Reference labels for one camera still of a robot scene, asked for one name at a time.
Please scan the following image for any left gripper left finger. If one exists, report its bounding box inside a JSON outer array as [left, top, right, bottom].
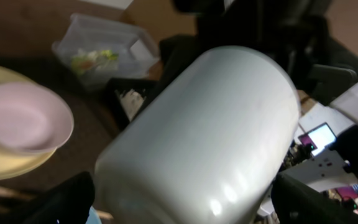
[[0, 172, 95, 224]]

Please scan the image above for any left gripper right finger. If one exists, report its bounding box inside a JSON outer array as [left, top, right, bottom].
[[271, 174, 358, 224]]

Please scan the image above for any pink small bowl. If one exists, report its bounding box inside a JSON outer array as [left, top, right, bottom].
[[0, 82, 74, 154]]

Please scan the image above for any white cup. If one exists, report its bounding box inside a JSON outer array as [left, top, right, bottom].
[[94, 46, 300, 223]]

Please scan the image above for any rice and shell waste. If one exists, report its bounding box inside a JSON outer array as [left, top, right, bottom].
[[116, 89, 144, 121]]

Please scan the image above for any green snack wrapper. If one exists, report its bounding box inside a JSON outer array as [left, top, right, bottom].
[[70, 49, 119, 75]]

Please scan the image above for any light blue bowl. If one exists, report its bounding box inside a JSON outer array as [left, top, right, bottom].
[[85, 207, 102, 224]]

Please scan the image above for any wooden chopstick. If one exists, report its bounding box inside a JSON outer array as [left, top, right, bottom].
[[0, 186, 36, 201]]

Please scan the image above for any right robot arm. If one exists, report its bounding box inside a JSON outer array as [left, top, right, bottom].
[[160, 0, 358, 125]]

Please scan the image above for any black waste tray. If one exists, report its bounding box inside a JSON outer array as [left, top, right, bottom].
[[102, 78, 157, 131]]

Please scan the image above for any brown serving tray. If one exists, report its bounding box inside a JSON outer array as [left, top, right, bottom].
[[0, 57, 118, 192]]

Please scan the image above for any laptop with lit screen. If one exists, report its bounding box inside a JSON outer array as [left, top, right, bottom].
[[298, 123, 337, 156]]

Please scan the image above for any yellow round plate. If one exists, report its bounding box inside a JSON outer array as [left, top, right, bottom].
[[0, 66, 55, 180]]

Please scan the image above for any clear plastic bin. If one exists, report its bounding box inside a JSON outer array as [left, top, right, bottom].
[[52, 14, 159, 91]]

